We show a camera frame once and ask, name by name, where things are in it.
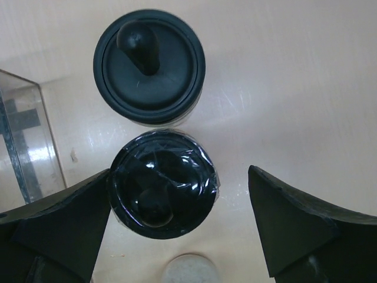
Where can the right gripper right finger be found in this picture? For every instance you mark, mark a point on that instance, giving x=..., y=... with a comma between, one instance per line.
x=306, y=239

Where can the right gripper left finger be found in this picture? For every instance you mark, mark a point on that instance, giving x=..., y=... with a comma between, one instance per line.
x=56, y=238

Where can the black cap spice jar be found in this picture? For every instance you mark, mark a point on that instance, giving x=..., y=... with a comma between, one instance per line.
x=162, y=184

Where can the black knob lid bottle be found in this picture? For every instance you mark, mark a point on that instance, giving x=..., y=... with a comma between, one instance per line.
x=149, y=66

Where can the yellow lid spice jar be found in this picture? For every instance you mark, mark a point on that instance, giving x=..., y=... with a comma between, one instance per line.
x=189, y=268

